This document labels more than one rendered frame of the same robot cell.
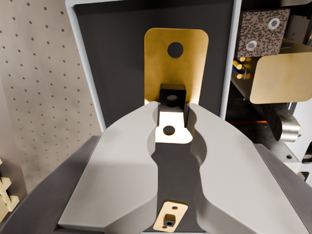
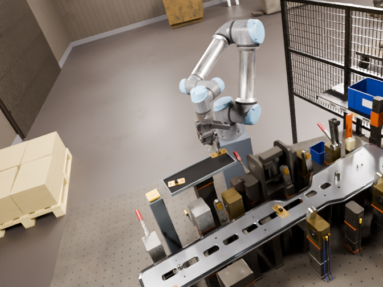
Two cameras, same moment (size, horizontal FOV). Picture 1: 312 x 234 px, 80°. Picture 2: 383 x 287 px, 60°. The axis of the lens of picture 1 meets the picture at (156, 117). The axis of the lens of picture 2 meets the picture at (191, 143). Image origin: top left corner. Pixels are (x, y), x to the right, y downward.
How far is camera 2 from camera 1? 1.62 m
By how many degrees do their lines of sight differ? 65
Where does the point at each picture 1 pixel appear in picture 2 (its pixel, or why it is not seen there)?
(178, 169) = (197, 174)
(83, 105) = (173, 208)
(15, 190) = (14, 233)
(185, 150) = (204, 172)
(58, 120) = not seen: hidden behind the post
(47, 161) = (120, 205)
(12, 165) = (53, 225)
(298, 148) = (210, 243)
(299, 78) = (233, 197)
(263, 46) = (234, 181)
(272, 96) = (225, 196)
